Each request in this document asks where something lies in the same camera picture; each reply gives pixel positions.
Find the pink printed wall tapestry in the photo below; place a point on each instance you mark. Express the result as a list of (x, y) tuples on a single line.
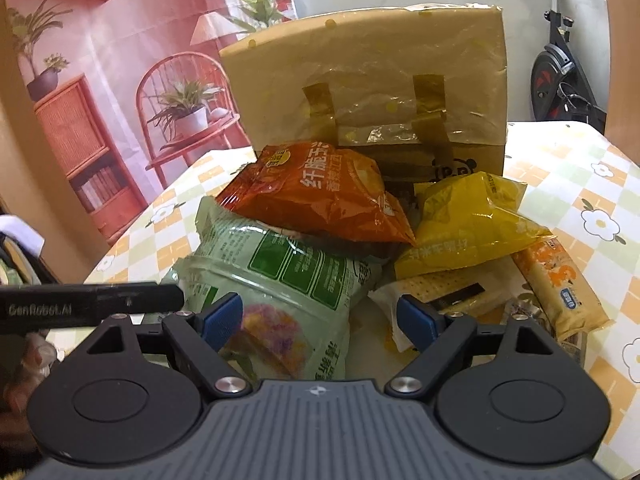
[(125, 75)]

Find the orange snack bag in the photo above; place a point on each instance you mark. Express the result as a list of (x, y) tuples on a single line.
[(320, 195)]

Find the black exercise bike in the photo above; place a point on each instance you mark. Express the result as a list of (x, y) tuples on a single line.
[(560, 60)]

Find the white cracker packet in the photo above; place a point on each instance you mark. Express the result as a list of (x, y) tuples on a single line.
[(450, 290)]

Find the green snack bag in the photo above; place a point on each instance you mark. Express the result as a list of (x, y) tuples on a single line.
[(290, 280)]

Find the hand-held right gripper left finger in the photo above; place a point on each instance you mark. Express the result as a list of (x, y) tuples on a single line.
[(222, 319)]

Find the checkered flower tablecloth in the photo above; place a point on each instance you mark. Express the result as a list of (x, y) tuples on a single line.
[(565, 185)]

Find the brown cardboard box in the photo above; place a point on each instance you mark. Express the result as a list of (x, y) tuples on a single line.
[(370, 75)]

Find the orange biscuit packet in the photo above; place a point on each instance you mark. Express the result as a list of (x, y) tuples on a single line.
[(560, 285)]

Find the yellow snack bag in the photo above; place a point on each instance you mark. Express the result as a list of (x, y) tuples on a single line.
[(465, 225)]

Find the brown wooden door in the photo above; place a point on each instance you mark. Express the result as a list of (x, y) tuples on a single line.
[(622, 45)]

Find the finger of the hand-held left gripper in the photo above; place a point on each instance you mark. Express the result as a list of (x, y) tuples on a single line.
[(145, 299)]

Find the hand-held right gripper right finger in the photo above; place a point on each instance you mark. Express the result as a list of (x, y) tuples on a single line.
[(416, 321)]

